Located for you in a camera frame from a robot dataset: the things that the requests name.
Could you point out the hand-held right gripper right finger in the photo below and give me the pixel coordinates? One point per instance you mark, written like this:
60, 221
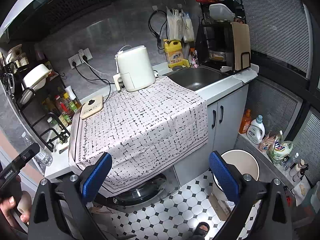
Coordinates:
225, 177

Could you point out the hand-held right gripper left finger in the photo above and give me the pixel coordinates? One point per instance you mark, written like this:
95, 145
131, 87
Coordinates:
96, 177

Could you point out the beige waste bin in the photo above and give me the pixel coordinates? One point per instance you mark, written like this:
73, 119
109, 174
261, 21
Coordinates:
240, 165

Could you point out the person's left hand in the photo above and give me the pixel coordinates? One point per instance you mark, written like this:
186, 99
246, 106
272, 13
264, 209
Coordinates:
7, 206

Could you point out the brown cardboard piece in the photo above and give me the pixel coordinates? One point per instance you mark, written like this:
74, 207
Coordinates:
221, 207

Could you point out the clear plastic water bottle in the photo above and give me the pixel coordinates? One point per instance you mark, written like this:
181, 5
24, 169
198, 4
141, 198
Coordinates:
42, 155

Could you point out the small striped object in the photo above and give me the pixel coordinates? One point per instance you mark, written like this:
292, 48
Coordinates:
63, 149

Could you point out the front-load washing machine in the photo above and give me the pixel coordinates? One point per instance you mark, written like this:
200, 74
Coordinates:
140, 192

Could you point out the pink refill pouch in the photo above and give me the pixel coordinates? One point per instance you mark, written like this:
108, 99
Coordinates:
266, 142

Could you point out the white laundry detergent bottle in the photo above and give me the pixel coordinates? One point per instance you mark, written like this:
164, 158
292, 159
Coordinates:
255, 132

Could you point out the black condiment rack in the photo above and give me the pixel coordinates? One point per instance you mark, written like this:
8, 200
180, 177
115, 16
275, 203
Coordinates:
32, 120

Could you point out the person's foot in black slipper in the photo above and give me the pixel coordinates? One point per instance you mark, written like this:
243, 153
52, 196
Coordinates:
202, 228

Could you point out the orange bottle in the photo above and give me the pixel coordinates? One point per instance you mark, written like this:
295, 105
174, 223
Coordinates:
245, 123

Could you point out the green white refill pouch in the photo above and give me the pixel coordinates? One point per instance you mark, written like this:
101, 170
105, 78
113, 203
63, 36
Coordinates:
278, 150

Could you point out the small clear bottle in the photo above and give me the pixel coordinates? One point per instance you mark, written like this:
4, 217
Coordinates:
291, 161

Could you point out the white black-checked tablecloth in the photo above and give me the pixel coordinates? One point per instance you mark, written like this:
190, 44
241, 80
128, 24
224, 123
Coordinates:
145, 120

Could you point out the small dark brown bottle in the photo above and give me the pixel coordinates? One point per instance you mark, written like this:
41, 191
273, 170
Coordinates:
301, 173

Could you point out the red cap sauce bottle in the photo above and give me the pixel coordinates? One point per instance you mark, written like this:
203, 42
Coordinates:
62, 108

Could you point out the yellow cap green label bottle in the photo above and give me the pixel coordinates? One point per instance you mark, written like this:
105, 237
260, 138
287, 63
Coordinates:
71, 105

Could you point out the grey sink cabinet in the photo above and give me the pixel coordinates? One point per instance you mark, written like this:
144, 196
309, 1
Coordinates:
230, 100

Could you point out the white printed cloth bag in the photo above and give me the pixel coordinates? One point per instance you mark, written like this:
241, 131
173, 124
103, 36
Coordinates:
302, 187

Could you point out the white-top oil spray bottle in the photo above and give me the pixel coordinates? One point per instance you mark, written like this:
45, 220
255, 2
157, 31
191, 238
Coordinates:
72, 97

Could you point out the white bowl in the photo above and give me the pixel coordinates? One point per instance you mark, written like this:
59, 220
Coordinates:
37, 76

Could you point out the white paper towel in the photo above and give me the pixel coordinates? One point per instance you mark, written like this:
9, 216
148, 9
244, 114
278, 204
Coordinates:
245, 76

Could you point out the steel sink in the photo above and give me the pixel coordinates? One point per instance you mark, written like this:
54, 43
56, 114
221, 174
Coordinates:
195, 78

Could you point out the white rack drip spout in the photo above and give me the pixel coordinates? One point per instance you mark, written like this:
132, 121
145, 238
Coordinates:
227, 68

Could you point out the cream air fryer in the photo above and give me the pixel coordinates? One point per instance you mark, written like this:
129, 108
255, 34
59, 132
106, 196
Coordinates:
136, 67

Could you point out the dark round sink plug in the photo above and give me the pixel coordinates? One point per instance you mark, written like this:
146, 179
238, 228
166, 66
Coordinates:
177, 68

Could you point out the small pink white bottle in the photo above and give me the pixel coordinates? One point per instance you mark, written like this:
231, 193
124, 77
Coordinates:
193, 62

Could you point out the yellow sponge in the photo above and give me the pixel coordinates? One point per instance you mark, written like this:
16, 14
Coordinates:
187, 63

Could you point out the steel pot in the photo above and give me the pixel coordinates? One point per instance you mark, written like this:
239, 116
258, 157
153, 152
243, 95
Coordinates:
218, 56

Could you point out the steel faucet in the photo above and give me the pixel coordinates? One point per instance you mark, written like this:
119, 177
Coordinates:
196, 57

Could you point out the yellow detergent bottle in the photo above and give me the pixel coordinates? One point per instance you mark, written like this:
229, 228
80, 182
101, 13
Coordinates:
175, 55

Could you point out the wooden cutting board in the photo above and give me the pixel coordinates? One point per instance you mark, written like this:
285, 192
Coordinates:
240, 45

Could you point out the black dish rack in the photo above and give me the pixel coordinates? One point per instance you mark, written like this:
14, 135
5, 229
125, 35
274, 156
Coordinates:
215, 37

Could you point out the hanging clear plastic bag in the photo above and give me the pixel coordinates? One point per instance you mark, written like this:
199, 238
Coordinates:
173, 25
188, 27

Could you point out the window with grey blinds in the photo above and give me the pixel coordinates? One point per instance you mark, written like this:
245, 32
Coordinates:
275, 30

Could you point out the white plastic container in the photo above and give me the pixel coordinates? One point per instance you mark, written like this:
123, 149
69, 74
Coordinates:
221, 12

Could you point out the black range hood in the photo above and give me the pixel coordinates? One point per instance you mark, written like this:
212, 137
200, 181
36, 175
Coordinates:
62, 5

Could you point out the grey wall socket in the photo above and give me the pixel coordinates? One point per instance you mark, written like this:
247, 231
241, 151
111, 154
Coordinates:
74, 62
86, 53

